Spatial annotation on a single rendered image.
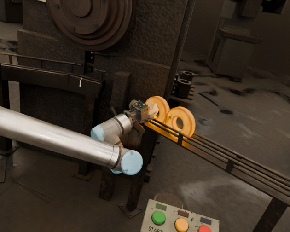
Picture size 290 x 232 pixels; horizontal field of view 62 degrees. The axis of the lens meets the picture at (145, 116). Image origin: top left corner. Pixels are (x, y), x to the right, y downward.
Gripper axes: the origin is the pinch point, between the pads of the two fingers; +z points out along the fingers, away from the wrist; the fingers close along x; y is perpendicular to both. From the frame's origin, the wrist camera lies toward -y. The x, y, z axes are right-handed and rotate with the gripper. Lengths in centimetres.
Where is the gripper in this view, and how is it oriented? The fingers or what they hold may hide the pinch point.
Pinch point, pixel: (157, 108)
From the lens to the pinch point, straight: 121.1
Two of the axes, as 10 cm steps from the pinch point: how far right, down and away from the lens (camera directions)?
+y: 0.0, -7.9, -6.1
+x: -6.7, -4.5, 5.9
